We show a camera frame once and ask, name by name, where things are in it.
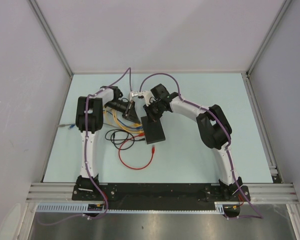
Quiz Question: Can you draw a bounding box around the blue ethernet cable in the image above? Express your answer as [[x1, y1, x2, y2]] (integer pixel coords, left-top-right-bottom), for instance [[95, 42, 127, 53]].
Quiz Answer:
[[67, 111, 143, 131]]

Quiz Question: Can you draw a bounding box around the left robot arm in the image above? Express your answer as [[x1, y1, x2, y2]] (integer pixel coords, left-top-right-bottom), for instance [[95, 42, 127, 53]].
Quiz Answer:
[[75, 86, 140, 181]]

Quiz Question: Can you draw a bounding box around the red ethernet cable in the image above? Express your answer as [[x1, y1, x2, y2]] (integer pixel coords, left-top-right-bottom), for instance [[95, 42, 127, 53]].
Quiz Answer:
[[117, 133, 157, 171]]

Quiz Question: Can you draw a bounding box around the aluminium front frame rail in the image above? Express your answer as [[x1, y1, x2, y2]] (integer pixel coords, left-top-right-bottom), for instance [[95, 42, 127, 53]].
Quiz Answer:
[[26, 182, 299, 204]]

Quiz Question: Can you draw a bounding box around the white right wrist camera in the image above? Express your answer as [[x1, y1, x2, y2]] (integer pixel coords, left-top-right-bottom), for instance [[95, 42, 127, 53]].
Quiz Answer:
[[137, 90, 153, 106]]

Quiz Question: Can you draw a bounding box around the black network switch box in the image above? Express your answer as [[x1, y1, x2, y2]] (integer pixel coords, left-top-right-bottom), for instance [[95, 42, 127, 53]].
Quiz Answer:
[[141, 116, 166, 145]]

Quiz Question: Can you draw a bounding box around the yellow ethernet cable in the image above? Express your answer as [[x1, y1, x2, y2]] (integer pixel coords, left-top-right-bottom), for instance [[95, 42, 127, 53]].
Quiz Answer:
[[102, 109, 144, 133], [102, 109, 141, 131]]

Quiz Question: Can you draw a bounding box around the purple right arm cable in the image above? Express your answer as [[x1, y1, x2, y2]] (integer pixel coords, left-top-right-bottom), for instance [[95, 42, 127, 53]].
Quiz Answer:
[[139, 72, 264, 220]]

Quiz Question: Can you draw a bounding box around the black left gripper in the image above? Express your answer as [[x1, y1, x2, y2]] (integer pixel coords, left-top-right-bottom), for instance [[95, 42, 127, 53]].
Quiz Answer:
[[105, 100, 140, 125]]

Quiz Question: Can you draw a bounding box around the slotted cable duct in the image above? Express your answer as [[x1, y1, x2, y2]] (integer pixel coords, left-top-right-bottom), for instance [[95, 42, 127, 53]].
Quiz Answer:
[[36, 203, 224, 215]]

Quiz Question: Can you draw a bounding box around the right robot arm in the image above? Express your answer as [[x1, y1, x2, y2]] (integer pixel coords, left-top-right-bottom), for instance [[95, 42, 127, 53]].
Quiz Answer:
[[138, 84, 243, 201]]

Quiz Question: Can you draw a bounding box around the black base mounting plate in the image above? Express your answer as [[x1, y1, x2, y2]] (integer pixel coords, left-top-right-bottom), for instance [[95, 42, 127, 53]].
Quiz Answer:
[[71, 181, 251, 211]]

